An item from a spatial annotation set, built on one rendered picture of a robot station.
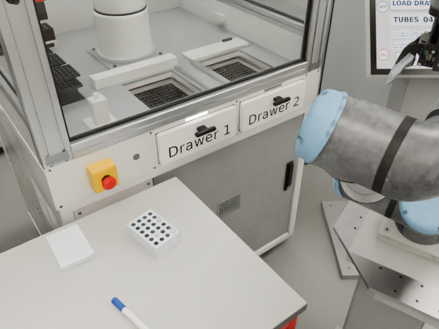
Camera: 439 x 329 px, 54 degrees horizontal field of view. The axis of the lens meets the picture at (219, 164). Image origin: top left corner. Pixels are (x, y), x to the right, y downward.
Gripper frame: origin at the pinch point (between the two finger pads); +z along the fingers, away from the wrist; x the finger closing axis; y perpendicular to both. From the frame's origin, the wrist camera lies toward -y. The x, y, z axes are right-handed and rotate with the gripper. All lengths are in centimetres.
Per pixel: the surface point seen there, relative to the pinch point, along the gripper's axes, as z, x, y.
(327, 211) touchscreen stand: 112, -21, -72
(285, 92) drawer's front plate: 24, -40, -28
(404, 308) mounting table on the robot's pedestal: 41, 11, 30
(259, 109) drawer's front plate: 27, -45, -17
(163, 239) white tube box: 36, -48, 40
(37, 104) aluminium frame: 4, -79, 42
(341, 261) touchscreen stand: 112, -6, -42
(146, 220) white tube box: 36, -56, 37
